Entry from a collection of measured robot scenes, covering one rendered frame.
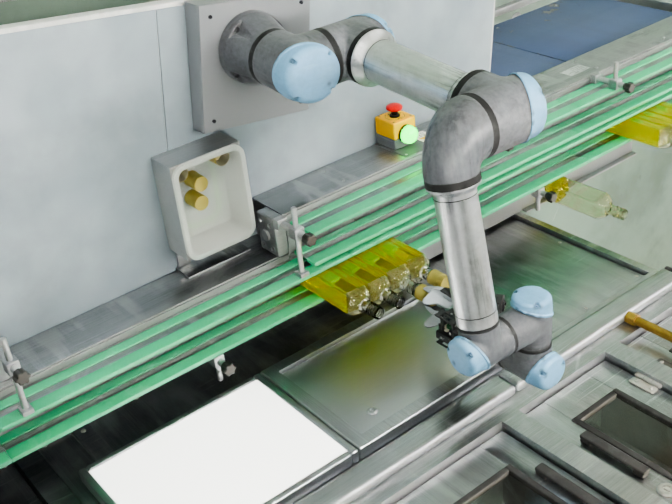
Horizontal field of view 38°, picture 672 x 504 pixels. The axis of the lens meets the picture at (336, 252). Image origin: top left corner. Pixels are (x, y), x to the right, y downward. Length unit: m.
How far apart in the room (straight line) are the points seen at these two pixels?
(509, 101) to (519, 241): 0.98
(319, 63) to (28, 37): 0.53
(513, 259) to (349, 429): 0.77
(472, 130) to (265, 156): 0.74
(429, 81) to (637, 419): 0.80
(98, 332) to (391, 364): 0.62
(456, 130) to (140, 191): 0.76
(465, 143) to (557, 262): 0.96
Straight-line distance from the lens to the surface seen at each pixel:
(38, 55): 1.91
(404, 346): 2.16
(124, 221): 2.08
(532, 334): 1.80
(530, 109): 1.67
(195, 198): 2.08
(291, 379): 2.10
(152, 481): 1.93
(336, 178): 2.26
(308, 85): 1.88
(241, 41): 1.98
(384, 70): 1.86
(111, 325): 2.05
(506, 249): 2.56
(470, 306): 1.69
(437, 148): 1.60
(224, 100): 2.06
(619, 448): 1.98
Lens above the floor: 2.47
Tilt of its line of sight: 45 degrees down
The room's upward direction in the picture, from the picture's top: 120 degrees clockwise
